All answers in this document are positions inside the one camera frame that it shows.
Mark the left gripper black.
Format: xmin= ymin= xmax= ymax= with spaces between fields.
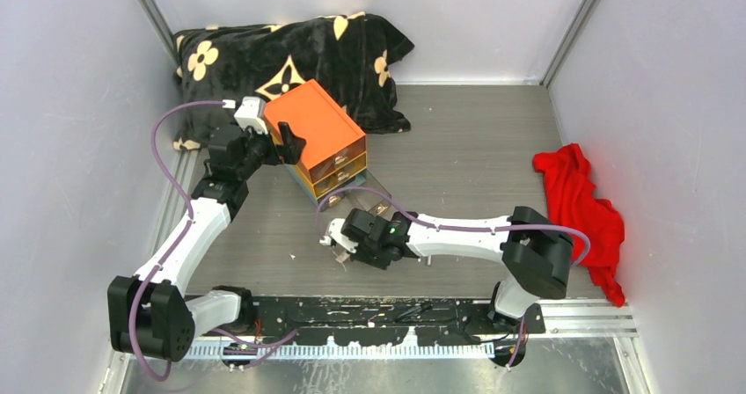
xmin=236 ymin=122 xmax=304 ymax=180

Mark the small clear teal drawer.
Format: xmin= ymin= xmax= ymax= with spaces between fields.
xmin=344 ymin=170 xmax=393 ymax=219

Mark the orange drawer organizer box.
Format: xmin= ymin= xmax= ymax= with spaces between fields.
xmin=265 ymin=80 xmax=368 ymax=204

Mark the pink makeup tube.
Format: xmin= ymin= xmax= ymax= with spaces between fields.
xmin=333 ymin=251 xmax=350 ymax=265

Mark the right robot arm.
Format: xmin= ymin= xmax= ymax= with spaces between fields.
xmin=322 ymin=207 xmax=574 ymax=333

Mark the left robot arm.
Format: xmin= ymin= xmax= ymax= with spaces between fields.
xmin=107 ymin=121 xmax=307 ymax=361

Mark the black floral blanket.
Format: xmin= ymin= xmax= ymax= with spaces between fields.
xmin=172 ymin=11 xmax=415 ymax=134

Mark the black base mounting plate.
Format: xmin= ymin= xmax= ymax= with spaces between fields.
xmin=223 ymin=296 xmax=546 ymax=347

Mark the red cloth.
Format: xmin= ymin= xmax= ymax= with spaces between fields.
xmin=532 ymin=143 xmax=626 ymax=307

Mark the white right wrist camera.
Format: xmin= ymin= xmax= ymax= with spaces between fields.
xmin=319 ymin=218 xmax=358 ymax=258

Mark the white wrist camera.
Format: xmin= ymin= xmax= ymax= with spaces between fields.
xmin=234 ymin=96 xmax=268 ymax=135
xmin=319 ymin=218 xmax=358 ymax=258

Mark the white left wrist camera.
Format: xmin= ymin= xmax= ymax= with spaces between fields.
xmin=234 ymin=96 xmax=268 ymax=135

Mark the aluminium front rail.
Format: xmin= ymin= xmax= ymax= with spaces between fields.
xmin=109 ymin=301 xmax=638 ymax=362

